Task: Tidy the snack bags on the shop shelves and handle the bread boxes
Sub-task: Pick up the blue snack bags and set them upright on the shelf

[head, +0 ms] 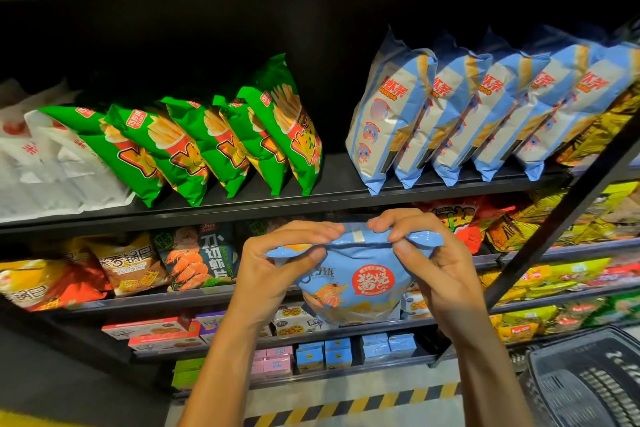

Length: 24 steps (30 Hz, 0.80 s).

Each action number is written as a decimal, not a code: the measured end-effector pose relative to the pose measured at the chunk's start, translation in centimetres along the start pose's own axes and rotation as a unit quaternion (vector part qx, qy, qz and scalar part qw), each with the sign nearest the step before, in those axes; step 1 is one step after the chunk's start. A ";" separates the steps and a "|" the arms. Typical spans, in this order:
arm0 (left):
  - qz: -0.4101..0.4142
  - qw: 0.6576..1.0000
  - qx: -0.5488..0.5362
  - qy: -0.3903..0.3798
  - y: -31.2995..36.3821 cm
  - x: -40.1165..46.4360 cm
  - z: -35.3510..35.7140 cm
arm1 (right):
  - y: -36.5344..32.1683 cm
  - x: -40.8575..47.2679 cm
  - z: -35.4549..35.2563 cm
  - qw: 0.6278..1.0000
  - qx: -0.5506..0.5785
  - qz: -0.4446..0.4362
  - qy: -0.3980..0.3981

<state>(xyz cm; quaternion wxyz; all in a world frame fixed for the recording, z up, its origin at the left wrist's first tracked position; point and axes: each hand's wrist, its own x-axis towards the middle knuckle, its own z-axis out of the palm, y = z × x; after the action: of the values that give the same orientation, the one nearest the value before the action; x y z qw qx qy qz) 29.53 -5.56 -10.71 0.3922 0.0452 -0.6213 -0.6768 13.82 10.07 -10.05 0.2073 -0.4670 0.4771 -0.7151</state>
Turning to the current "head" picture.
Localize person's right hand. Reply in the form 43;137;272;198
367;206;491;343

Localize row of green snack bags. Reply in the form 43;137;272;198
40;53;323;207

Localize row of orange chip bags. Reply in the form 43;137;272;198
420;196;521;255

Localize row of plain white bags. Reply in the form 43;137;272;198
0;79;136;223

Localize black shopping basket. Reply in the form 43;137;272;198
522;326;640;427

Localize blue puffed snack bag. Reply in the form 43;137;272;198
395;33;493;189
473;26;606;183
433;31;549;187
265;222;446;328
345;29;438;195
515;26;640;183

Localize tan snack bag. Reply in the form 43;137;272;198
85;234;171;298

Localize person's left hand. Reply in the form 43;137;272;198
228;220;346;333

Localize noodle packets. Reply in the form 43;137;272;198
590;262;640;288
555;81;640;167

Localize dark shrimp chip bags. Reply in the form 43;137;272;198
152;224;239;293

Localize row of small blue boxes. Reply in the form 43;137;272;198
295;334;419;373

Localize orange yellow snack bag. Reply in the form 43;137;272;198
0;256;111;313

